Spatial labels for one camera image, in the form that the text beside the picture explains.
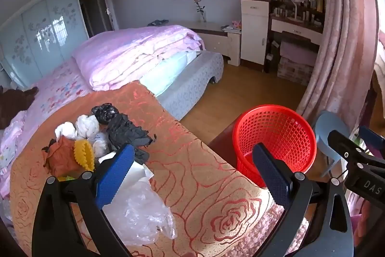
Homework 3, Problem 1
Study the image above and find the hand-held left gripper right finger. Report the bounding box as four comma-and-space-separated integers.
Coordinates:
252, 143, 355, 257

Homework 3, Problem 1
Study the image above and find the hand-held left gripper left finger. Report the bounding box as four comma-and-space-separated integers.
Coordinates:
32, 143, 136, 257

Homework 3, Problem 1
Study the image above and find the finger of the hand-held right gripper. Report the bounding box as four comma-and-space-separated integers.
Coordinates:
328, 130, 385, 169
358, 125, 385, 159

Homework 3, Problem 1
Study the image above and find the white paper sheet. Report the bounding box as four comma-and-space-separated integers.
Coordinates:
98, 152, 155, 189

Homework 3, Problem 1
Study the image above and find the yellow cloth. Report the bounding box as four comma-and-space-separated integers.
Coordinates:
73, 139, 96, 171

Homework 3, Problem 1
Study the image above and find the clear plastic bag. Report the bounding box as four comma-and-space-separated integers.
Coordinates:
102, 175, 178, 247

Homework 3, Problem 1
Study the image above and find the red plastic mesh basket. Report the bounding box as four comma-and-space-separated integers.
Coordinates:
232, 105, 318, 188

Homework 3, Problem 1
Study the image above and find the large white mesh cloth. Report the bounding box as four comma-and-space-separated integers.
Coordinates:
75, 114, 100, 139

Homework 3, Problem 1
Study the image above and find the black plastic bag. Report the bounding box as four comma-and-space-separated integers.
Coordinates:
91, 104, 120, 125

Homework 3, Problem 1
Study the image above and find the small white mesh cloth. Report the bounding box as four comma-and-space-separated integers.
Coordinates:
54, 121, 77, 142

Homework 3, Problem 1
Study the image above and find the light blue plastic chair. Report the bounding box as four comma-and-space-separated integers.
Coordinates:
314, 111, 351, 178

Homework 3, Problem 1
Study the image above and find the pink fluffy blanket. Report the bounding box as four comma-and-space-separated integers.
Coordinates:
269, 204, 313, 257

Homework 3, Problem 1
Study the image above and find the red stool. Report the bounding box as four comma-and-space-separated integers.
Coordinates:
207, 126, 241, 168

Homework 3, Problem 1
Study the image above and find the orange rose pattern blanket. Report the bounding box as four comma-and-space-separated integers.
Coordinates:
9, 80, 285, 257

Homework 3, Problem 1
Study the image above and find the patterned storage box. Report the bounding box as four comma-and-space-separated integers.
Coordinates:
276, 57, 315, 86

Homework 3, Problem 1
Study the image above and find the pink upholstered stool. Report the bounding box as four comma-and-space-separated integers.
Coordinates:
279, 41, 320, 66

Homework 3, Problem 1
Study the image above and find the pink floral bed sheet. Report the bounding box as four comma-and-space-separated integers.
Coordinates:
0, 58, 94, 200

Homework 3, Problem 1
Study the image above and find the pink patterned curtain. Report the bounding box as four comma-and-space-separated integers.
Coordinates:
296, 0, 380, 132

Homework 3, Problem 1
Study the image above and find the pink printed pillow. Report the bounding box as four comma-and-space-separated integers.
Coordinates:
0, 111, 28, 198

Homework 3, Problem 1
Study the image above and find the light blue folded blanket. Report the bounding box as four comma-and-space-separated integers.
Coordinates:
140, 51, 201, 97

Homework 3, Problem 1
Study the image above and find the white dressing table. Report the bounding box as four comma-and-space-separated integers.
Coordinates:
269, 0, 325, 50

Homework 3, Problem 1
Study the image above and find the pink folded quilt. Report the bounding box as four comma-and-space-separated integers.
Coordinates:
72, 25, 206, 92

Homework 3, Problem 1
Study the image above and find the brown plush toy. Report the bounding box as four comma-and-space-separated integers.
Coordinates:
0, 85, 40, 130

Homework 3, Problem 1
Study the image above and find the low white television cabinet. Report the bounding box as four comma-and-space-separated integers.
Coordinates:
147, 20, 242, 66

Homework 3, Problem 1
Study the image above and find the glass floral sliding wardrobe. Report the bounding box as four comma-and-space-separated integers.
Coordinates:
0, 0, 90, 89

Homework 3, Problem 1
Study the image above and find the dark wooden door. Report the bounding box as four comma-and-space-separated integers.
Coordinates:
76, 0, 118, 38

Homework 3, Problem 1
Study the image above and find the pink rose in vase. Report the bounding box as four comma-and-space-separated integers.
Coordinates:
193, 0, 208, 23

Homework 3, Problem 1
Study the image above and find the grey fabric bed frame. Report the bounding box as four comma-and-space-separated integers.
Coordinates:
156, 51, 225, 121

